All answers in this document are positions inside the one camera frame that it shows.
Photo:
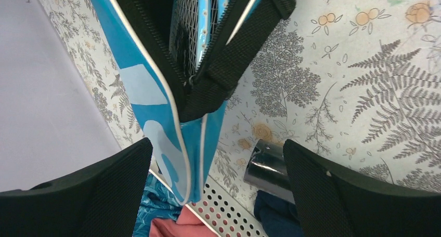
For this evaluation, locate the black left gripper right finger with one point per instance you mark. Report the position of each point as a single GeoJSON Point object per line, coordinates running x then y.
{"type": "Point", "coordinates": [333, 200]}

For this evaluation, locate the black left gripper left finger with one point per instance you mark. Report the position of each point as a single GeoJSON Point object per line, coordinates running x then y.
{"type": "Point", "coordinates": [99, 200]}

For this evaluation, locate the black shuttlecock tube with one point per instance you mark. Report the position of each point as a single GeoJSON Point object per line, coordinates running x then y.
{"type": "Point", "coordinates": [267, 171]}

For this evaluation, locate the blue racket cover bag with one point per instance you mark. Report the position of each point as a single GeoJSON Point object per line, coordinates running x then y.
{"type": "Point", "coordinates": [181, 116]}

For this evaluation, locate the teal leaf-patterned cloth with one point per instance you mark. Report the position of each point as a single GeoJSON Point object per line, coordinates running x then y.
{"type": "Point", "coordinates": [156, 202]}

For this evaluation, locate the navy blue cloth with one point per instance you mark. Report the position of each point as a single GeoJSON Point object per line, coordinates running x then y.
{"type": "Point", "coordinates": [278, 217]}

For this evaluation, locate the salmon pink towel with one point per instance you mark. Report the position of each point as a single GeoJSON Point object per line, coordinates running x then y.
{"type": "Point", "coordinates": [186, 225]}

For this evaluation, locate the white perforated plastic basket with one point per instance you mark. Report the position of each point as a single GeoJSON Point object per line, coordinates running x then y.
{"type": "Point", "coordinates": [227, 211]}

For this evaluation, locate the floral patterned table mat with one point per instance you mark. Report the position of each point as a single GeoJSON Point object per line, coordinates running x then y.
{"type": "Point", "coordinates": [355, 81]}

